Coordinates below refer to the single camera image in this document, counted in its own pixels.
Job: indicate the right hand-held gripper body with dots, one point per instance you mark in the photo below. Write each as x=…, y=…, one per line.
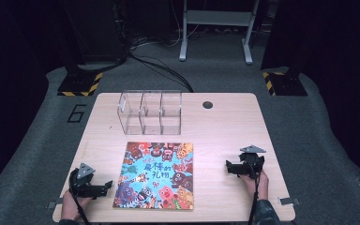
x=251, y=162

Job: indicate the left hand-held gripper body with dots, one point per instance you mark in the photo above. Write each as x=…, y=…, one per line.
x=82, y=184

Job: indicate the colourful animal picture book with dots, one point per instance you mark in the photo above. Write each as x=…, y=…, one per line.
x=156, y=179

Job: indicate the clear acrylic three-compartment organizer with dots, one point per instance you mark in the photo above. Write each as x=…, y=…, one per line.
x=150, y=126

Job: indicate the person's left hand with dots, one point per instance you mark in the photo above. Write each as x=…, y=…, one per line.
x=70, y=206

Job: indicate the person's right hand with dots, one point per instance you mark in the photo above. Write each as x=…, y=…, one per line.
x=262, y=187

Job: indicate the black hazard-striped stand base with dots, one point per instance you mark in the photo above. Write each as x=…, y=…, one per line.
x=79, y=84
x=287, y=85

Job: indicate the white metal stand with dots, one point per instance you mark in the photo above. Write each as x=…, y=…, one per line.
x=218, y=18

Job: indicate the black equipment cabinet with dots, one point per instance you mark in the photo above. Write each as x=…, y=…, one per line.
x=93, y=31

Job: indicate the grey table bracket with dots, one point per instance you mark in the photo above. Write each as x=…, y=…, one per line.
x=289, y=201
x=53, y=204

